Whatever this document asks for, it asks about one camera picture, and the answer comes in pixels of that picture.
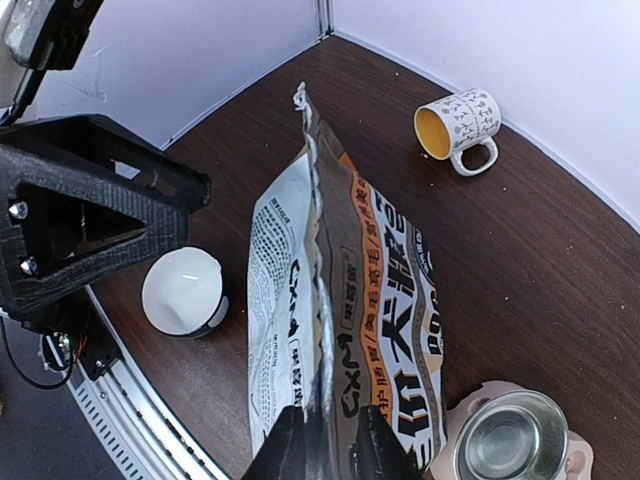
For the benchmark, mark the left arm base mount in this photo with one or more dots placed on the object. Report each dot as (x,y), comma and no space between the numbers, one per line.
(71,335)

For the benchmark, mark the dog food bag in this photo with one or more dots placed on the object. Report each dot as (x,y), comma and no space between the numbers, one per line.
(342,313)

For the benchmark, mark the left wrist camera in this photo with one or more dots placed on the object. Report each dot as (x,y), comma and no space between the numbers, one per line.
(38,37)

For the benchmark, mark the white ceramic bowl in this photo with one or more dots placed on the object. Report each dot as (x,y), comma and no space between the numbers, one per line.
(183,293)

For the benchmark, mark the pink double pet feeder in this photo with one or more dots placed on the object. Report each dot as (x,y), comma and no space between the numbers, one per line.
(577,465)

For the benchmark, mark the aluminium front rail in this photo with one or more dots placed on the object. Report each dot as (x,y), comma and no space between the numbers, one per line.
(136,428)

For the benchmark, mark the large steel feeder bowl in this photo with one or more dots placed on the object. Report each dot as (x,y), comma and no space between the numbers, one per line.
(521,434)

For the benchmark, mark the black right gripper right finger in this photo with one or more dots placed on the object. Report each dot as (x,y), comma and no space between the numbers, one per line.
(377,453)

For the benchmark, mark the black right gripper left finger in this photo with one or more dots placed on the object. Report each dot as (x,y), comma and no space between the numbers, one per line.
(283,454)

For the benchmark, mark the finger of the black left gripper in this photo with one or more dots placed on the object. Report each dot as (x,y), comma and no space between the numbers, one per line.
(83,197)

